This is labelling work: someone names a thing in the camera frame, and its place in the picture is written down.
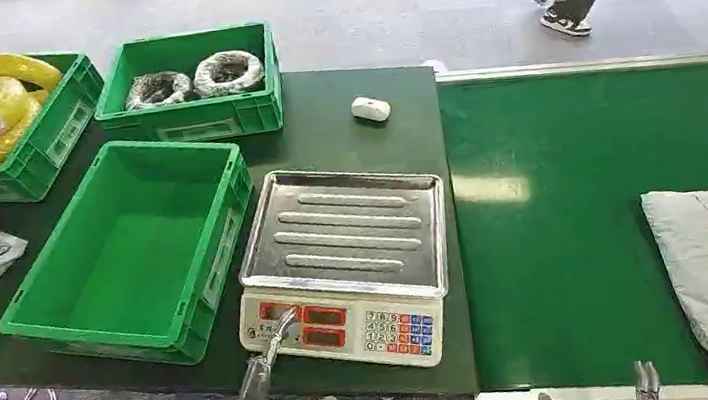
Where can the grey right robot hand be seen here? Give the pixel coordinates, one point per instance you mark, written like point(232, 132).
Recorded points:
point(647, 385)

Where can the green conveyor belt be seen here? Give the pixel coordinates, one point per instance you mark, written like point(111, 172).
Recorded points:
point(551, 236)

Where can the empty green plastic crate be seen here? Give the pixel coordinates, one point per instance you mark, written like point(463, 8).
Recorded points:
point(134, 263)

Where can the electronic scale with steel pan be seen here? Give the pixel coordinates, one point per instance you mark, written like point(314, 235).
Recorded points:
point(345, 239)

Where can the green crate with grey coils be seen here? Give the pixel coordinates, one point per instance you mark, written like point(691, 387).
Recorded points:
point(198, 119)

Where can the small white oval device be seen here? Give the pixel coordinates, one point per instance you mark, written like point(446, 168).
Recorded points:
point(371, 109)

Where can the green crate with yellow coils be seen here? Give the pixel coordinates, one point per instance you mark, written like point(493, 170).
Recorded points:
point(47, 143)

